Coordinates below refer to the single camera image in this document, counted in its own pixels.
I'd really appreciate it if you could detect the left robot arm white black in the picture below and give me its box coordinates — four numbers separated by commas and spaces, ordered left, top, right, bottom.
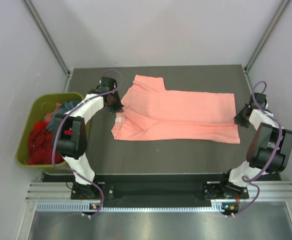
51, 76, 123, 199

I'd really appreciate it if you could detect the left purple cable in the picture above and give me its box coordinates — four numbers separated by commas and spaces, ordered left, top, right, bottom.
51, 69, 123, 217

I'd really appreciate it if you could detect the left aluminium corner post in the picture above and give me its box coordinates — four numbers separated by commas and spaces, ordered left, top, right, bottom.
22, 0, 70, 77

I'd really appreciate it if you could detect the salmon pink t shirt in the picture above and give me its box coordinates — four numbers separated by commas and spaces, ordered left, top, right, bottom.
111, 75, 241, 144

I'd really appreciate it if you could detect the right aluminium corner post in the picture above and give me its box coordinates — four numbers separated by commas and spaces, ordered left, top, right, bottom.
244, 0, 292, 74

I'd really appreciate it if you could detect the red t shirt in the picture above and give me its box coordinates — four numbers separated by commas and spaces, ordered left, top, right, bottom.
28, 121, 53, 165

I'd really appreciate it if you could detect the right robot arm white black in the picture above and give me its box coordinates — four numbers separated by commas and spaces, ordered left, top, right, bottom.
219, 93, 292, 198

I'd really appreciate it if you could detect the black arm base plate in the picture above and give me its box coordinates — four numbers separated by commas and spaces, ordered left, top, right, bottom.
70, 181, 249, 201

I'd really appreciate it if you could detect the olive green plastic bin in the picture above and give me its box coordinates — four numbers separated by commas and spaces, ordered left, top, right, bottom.
15, 92, 84, 172

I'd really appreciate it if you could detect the slotted grey cable duct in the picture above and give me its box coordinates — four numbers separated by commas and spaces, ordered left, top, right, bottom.
36, 202, 236, 213

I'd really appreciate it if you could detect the aluminium corner post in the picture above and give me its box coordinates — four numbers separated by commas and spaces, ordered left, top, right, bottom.
244, 0, 292, 74
22, 0, 70, 77

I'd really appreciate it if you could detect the grey blue t shirt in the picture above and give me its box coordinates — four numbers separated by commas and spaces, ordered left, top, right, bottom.
44, 100, 80, 132

